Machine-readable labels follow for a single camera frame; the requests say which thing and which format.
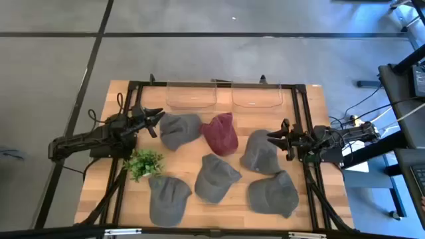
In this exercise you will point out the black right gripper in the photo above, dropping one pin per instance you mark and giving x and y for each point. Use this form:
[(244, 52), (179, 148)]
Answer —
[(299, 139)]

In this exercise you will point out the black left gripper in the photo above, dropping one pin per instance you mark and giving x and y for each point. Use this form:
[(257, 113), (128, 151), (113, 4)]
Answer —
[(139, 119)]

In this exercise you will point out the grey baseball cap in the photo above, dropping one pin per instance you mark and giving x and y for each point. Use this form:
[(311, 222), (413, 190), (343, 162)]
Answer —
[(214, 181), (260, 156), (167, 202), (272, 196), (179, 131)]

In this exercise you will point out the maroon baseball cap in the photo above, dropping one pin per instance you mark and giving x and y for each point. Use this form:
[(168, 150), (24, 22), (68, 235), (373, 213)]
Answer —
[(219, 136)]

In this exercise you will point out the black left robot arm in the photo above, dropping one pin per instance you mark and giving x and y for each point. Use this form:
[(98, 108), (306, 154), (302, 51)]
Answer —
[(76, 141)]

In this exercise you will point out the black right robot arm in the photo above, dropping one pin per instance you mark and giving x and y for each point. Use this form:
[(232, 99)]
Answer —
[(352, 132)]

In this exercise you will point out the clear plastic bin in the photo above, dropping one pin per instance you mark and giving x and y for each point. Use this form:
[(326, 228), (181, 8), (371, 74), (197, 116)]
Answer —
[(257, 96), (191, 96)]

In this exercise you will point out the small green potted plant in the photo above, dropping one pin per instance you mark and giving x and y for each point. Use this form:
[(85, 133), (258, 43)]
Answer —
[(144, 162)]

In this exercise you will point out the white power strip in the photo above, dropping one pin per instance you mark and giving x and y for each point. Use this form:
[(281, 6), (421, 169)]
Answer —
[(356, 120)]

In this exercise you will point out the white box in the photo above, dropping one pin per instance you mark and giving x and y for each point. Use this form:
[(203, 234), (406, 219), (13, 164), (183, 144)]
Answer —
[(357, 166)]

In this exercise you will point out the black floor foot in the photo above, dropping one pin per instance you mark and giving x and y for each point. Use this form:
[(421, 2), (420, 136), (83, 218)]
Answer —
[(368, 84)]

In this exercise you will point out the black side desk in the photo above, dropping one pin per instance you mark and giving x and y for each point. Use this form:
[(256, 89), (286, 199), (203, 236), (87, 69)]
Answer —
[(403, 132)]

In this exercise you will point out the black caster wheel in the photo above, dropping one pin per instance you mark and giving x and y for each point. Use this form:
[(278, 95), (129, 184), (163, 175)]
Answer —
[(395, 215)]

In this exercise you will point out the black laptop keyboard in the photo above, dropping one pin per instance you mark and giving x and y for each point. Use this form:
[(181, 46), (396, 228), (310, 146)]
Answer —
[(420, 179)]

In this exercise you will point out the black desk device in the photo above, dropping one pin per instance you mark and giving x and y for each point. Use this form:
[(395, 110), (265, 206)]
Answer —
[(419, 81)]

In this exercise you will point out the black beam with silver brackets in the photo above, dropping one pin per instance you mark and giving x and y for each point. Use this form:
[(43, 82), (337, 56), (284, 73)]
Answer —
[(50, 232)]

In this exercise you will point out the grey metal stand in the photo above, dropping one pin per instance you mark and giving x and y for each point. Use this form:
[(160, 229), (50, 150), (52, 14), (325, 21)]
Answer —
[(403, 18)]

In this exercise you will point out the black aluminium table frame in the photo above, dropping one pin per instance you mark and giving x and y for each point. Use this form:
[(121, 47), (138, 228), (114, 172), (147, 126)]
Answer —
[(152, 84)]

